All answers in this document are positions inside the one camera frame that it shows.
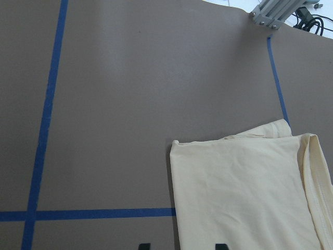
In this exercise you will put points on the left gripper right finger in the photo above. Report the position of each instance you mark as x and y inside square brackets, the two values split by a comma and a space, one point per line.
[221, 246]

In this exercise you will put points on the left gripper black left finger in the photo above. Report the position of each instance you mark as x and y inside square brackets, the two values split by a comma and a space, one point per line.
[144, 246]

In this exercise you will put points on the aluminium frame post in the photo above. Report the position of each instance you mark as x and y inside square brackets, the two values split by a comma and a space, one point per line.
[273, 13]

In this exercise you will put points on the beige long sleeve shirt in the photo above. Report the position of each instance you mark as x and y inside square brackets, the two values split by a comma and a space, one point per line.
[260, 189]

